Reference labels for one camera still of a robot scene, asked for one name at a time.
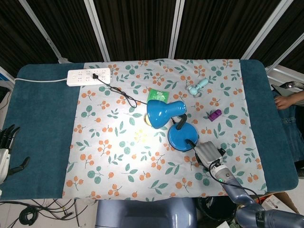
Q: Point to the light blue roller massager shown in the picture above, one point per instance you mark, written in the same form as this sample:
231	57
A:
198	87

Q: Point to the blue jeans leg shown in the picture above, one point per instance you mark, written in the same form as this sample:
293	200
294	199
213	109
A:
293	133

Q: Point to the bystander bare hand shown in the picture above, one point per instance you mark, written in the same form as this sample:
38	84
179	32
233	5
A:
282	102

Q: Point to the teal table cover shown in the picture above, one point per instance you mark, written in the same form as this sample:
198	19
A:
40	118

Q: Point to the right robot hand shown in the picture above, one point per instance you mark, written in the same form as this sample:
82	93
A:
207	153

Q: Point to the floral tablecloth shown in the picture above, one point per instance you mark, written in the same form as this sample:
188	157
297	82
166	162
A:
114	147

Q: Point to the cardboard box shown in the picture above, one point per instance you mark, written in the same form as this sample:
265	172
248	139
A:
280	202

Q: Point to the white power strip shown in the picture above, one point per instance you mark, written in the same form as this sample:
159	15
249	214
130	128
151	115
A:
88	76

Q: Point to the blue desk lamp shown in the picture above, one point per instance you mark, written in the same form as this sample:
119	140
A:
183	137

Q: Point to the purple toy block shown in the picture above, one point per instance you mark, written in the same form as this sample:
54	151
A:
215	115

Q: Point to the aluminium frame post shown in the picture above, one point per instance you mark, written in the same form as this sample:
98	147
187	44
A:
285	53
40	31
97	31
175	28
263	31

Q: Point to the black waste bin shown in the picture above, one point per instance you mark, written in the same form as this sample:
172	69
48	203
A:
216	209

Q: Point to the bystander forearm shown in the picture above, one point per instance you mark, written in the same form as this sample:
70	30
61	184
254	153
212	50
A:
298	98

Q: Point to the green packet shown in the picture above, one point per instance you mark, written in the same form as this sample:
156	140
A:
158	95

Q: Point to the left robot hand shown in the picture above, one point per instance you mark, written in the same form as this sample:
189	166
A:
4	161

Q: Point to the blue-grey robot torso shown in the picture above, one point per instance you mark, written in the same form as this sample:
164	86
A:
145	213

